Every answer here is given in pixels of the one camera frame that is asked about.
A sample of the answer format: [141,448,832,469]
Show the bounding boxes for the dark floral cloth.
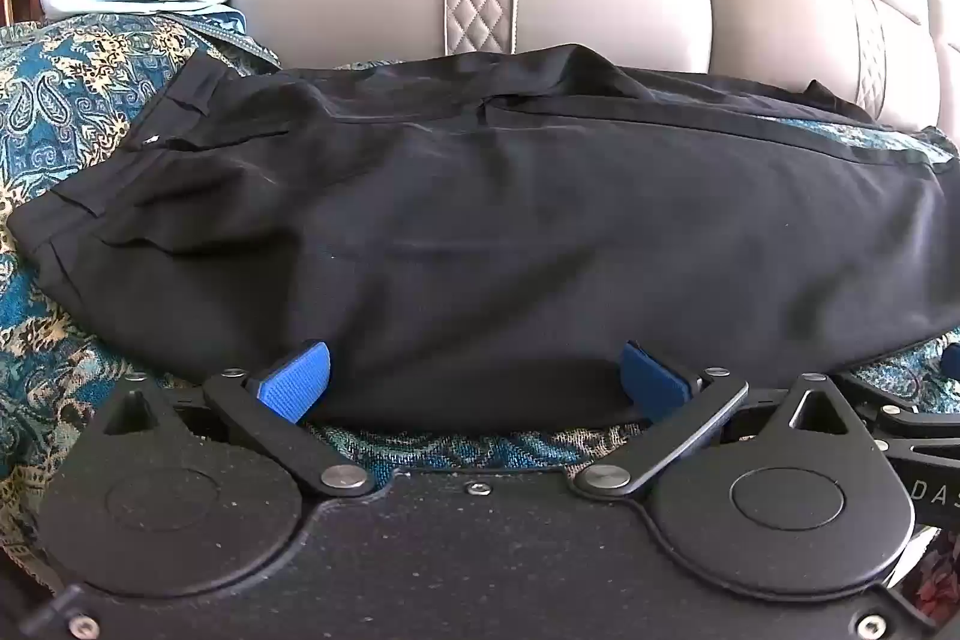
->
[904,531,960,620]

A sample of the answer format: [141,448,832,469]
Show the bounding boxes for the teal paisley blanket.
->
[0,14,960,600]

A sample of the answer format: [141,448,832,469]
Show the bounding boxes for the blue striped cloth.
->
[196,6,280,67]

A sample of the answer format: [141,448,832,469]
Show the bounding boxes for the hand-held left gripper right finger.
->
[574,340,857,499]

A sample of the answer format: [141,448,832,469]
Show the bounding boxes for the black pants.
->
[7,44,960,431]

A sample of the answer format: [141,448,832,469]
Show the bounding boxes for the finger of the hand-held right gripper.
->
[834,346,960,442]

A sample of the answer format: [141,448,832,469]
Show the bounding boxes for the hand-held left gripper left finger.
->
[99,340,376,499]

